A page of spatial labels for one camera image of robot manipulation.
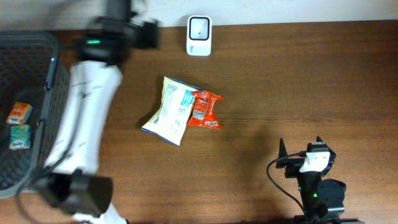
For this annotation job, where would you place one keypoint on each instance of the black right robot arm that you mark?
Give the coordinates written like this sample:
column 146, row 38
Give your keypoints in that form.
column 321, row 199

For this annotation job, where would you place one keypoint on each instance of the red snack packet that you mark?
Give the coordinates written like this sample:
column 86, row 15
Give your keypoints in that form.
column 203, row 110

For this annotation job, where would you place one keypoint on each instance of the orange tissue pack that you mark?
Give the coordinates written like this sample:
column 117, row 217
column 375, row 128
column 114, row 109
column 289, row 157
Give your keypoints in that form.
column 19, row 114

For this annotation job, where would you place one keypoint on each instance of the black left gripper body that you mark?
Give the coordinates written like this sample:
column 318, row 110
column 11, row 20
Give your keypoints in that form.
column 142, row 35

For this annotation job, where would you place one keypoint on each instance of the green tissue pack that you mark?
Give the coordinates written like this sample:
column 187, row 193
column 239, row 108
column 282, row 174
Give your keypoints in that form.
column 20, row 137

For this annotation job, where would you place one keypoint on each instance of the cream snack bag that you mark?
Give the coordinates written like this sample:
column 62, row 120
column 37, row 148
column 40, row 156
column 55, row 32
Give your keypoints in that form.
column 170, row 121

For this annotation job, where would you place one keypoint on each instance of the grey plastic mesh basket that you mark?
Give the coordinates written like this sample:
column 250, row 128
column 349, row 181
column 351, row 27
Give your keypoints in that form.
column 31, row 72

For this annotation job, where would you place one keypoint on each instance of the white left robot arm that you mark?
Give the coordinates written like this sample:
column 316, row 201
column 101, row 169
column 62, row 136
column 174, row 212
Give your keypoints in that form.
column 68, row 179

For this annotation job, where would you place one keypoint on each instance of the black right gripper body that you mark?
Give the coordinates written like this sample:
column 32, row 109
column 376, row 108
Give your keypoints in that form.
column 293, row 167

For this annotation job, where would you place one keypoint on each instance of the white barcode scanner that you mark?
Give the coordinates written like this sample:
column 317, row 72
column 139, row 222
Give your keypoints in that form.
column 199, row 35

